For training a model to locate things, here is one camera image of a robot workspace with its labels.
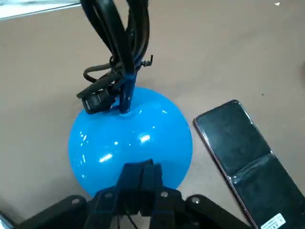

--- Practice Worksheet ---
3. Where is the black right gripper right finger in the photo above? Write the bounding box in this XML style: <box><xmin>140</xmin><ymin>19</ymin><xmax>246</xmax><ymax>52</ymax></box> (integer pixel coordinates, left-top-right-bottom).
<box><xmin>142</xmin><ymin>159</ymin><xmax>248</xmax><ymax>229</ymax></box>

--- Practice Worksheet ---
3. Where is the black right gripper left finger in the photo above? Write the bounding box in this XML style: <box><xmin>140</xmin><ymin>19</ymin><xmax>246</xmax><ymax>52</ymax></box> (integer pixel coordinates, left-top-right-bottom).
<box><xmin>16</xmin><ymin>162</ymin><xmax>143</xmax><ymax>229</ymax></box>

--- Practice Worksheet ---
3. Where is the blue desk lamp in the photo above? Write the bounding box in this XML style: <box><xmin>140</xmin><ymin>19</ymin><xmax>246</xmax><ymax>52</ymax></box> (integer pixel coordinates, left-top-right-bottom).
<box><xmin>68</xmin><ymin>0</ymin><xmax>193</xmax><ymax>198</ymax></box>

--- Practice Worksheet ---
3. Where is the black flip phone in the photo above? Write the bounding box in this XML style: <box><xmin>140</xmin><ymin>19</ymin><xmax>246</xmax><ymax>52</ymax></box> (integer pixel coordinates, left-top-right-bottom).
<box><xmin>193</xmin><ymin>99</ymin><xmax>305</xmax><ymax>229</ymax></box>

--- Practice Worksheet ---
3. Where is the black lamp cable bundle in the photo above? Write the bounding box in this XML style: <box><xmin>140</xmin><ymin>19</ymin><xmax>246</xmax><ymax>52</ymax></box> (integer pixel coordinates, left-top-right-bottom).
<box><xmin>76</xmin><ymin>0</ymin><xmax>153</xmax><ymax>115</ymax></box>

